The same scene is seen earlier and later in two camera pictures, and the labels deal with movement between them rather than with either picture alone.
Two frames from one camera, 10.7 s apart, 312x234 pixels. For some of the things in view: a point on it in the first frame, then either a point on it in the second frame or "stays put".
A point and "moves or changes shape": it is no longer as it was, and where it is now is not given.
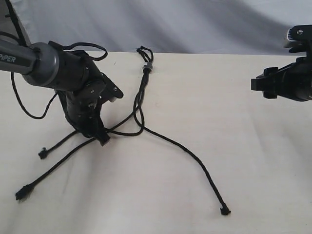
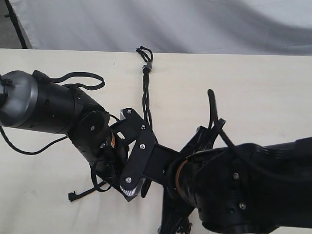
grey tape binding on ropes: [148, 65] stays put
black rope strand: [24, 190] → [72, 195]
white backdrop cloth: [252, 27] stays put
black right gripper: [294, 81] → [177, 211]
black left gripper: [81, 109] → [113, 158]
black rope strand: [147, 59] moves or changes shape
